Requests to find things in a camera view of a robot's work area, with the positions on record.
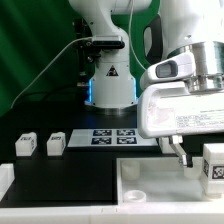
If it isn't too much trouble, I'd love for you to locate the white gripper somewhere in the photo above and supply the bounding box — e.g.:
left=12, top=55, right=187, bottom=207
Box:
left=137, top=81, right=224, bottom=168

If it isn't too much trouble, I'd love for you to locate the white square tabletop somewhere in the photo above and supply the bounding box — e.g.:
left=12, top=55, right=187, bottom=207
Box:
left=117, top=157, right=224, bottom=206

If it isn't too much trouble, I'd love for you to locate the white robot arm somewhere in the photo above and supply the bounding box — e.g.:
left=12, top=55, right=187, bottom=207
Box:
left=68, top=0, right=224, bottom=167

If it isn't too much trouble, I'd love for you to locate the white tag sheet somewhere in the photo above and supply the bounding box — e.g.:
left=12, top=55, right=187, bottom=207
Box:
left=68, top=128, right=157, bottom=147

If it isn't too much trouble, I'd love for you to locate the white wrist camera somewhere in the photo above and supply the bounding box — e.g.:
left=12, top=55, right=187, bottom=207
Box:
left=140, top=52, right=196, bottom=90

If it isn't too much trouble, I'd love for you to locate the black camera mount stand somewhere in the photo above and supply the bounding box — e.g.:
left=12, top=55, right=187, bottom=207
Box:
left=73, top=18, right=99, bottom=87

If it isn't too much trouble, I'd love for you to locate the white camera cable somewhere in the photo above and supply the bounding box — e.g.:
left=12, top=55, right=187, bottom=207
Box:
left=10, top=37, right=93, bottom=109

